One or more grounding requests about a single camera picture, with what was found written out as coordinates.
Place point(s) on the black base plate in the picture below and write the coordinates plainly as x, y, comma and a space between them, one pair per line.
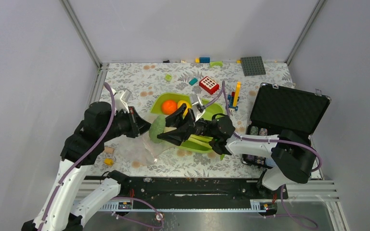
185, 194

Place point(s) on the blue yellow brick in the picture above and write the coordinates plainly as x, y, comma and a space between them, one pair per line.
203, 60

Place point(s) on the small yellow brick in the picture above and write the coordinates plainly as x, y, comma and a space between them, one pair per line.
108, 162

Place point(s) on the yellow toy lemon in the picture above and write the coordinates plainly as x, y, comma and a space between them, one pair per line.
188, 105

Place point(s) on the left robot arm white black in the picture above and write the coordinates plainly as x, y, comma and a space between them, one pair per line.
101, 123

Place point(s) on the clear zip top bag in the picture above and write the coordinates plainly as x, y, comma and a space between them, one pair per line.
141, 149

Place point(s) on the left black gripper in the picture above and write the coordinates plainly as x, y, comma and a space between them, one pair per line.
138, 125

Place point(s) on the grey brick baseplate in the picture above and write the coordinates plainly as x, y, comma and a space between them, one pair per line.
252, 66

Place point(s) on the orange toy fruit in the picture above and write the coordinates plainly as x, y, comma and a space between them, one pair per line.
168, 107

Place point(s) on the black poker chip case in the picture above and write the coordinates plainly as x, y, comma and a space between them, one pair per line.
278, 108

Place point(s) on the floral table mat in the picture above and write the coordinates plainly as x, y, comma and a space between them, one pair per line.
147, 82

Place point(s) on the green arch brick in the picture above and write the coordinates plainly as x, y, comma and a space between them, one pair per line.
216, 63

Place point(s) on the green toy cucumber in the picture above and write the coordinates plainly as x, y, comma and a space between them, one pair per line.
156, 128

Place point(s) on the red white window brick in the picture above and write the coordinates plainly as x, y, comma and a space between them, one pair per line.
209, 85

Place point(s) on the small green brick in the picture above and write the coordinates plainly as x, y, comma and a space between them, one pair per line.
168, 78

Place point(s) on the yellow blue brick tower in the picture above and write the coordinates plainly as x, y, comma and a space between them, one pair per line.
232, 99

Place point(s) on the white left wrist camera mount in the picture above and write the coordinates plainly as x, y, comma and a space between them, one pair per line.
121, 98

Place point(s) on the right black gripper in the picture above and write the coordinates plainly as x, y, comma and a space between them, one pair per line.
178, 136

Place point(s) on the teal small brick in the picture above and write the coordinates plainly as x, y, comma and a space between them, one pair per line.
193, 81

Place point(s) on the white green toy leek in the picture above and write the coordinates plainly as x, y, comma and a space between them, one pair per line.
203, 141

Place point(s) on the tan wooden cylinder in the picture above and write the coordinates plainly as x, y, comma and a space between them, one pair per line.
109, 150

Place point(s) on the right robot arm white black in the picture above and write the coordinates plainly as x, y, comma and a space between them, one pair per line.
293, 159

